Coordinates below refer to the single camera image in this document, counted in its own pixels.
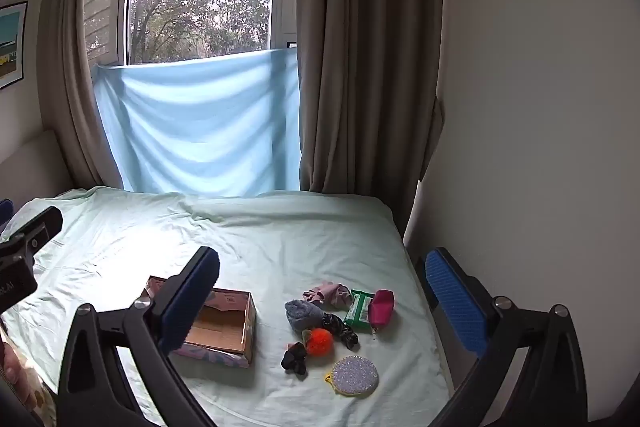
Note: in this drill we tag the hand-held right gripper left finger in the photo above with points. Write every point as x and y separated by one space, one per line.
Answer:
192 302

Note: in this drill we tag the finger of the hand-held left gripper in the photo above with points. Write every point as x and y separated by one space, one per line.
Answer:
35 227
4 211

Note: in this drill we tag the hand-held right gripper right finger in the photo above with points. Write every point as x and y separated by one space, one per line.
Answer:
455 302

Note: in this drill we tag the printed cardboard box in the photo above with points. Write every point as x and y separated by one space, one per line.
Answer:
220 327

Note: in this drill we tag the magenta pouch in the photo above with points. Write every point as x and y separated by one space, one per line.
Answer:
382 309

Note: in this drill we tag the green tissue packet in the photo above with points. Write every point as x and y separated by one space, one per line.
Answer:
359 309

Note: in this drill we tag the grey fluffy sock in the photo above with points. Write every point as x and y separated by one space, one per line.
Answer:
302 314

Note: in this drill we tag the plain black scrunchie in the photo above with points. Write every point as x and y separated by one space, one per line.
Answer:
295 359

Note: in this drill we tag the round silver glitter pouch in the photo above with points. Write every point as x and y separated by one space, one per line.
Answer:
355 374

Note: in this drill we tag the orange fluffy pompom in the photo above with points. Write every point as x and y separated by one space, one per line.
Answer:
320 341

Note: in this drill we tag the person's left hand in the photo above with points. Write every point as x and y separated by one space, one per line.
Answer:
9 364

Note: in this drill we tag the white headboard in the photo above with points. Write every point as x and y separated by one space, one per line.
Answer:
30 172

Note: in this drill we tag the black patterned scrunchie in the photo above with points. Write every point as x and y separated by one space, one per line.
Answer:
342 332

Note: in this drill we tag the floral printed cloth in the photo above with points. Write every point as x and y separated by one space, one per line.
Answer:
37 399

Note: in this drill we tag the pink scrunchie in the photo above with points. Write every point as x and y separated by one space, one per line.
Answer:
327 294

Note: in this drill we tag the beige curtain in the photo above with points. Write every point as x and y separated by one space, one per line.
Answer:
365 57
65 82

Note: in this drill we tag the light blue hanging cloth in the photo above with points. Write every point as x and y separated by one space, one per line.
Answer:
200 122

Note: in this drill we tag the wall poster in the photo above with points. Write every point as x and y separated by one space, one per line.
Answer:
11 47

